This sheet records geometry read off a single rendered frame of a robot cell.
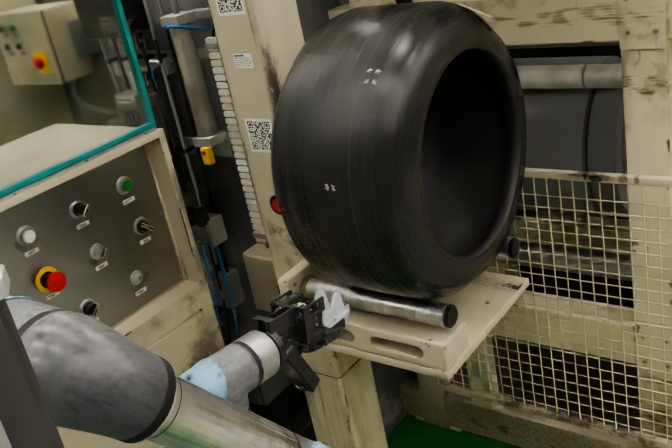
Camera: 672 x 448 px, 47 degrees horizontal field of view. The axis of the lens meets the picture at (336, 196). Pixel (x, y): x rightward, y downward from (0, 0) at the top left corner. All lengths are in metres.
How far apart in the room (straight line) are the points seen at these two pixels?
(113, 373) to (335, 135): 0.62
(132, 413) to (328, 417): 1.17
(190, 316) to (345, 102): 0.73
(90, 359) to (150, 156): 0.97
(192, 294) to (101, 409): 0.99
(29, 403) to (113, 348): 0.40
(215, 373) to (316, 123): 0.45
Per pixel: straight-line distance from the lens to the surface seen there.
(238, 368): 1.14
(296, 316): 1.23
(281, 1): 1.60
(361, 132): 1.26
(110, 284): 1.71
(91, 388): 0.82
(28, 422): 0.44
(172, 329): 1.79
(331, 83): 1.32
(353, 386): 1.91
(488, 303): 1.68
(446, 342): 1.48
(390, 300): 1.52
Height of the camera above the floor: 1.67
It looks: 22 degrees down
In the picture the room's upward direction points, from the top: 12 degrees counter-clockwise
